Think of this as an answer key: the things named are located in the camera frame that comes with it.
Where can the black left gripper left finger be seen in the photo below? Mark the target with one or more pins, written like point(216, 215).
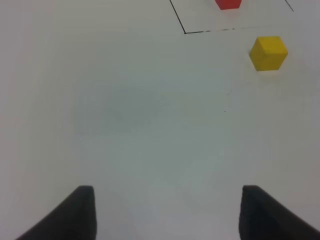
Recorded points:
point(73, 219)

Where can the red template cube block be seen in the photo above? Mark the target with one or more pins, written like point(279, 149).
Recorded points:
point(228, 4)

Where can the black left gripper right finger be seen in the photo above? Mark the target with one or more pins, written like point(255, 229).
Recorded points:
point(262, 217)

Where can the yellow cube block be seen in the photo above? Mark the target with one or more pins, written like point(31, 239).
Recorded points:
point(268, 53)

